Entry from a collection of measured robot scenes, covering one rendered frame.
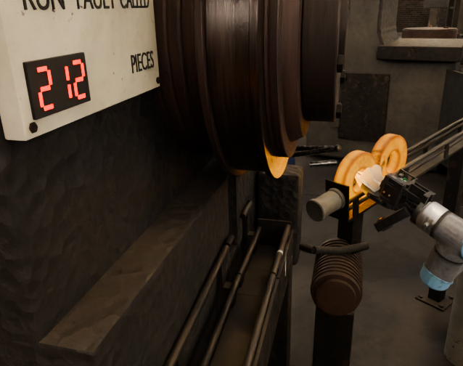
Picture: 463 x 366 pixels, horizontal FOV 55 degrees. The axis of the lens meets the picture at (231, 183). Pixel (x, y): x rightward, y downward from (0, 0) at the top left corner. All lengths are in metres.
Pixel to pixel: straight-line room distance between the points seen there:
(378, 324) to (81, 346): 1.56
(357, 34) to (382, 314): 2.11
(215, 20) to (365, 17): 2.91
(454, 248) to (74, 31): 0.94
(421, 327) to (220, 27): 1.58
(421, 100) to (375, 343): 2.03
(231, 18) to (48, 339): 0.39
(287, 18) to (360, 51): 2.87
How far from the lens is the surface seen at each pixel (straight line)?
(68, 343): 0.46
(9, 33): 0.37
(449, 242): 1.15
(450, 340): 1.78
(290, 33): 0.59
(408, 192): 1.18
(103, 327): 0.46
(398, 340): 1.85
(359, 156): 1.23
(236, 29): 0.54
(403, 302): 2.05
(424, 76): 3.39
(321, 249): 1.13
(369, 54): 3.44
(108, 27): 0.49
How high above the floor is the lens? 1.15
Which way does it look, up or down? 21 degrees down
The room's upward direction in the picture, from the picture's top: 2 degrees counter-clockwise
